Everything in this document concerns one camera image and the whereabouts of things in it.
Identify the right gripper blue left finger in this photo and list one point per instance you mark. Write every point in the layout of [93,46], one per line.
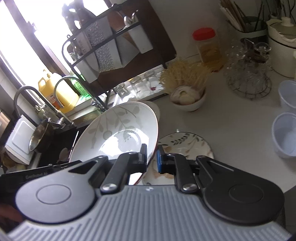
[126,164]

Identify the drinking glass right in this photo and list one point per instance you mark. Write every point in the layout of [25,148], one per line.
[152,81]

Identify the enoki mushroom bunch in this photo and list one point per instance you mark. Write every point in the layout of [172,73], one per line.
[183,73]

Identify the chopstick holder with chopsticks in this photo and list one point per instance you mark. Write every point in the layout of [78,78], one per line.
[245,27]

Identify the drinking glass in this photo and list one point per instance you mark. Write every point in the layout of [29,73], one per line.
[152,81]
[121,90]
[138,86]

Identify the floral pattern plate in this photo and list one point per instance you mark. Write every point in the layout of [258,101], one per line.
[187,144]

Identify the yellow detergent bottle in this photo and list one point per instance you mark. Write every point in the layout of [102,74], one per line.
[65,94]

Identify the light blue plastic bowl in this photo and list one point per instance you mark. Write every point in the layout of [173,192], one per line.
[287,94]
[283,134]

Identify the small curved faucet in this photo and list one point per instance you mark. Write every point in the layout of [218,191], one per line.
[100,102]

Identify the drinking glass left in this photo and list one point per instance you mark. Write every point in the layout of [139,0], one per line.
[121,90]

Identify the bowl with onion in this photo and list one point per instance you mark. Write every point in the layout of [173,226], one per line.
[187,98]

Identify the red-lid plastic jar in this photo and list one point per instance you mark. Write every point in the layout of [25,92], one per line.
[209,48]

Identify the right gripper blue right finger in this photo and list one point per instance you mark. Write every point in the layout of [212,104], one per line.
[183,170]

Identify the white electric cooker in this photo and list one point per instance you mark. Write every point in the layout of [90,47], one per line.
[281,38]

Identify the wire rack with glass cups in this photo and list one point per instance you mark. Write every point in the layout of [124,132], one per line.
[247,69]

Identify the green bottle on sill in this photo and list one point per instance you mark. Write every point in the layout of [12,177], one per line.
[80,88]

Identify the steel pot in sink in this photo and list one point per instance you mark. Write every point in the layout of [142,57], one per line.
[41,137]

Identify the drinking glass middle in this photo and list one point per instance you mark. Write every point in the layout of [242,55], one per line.
[138,86]

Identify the large white leaf-pattern bowl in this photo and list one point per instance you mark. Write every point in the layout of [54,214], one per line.
[121,129]

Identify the black dish rack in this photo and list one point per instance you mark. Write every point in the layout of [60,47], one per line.
[124,41]

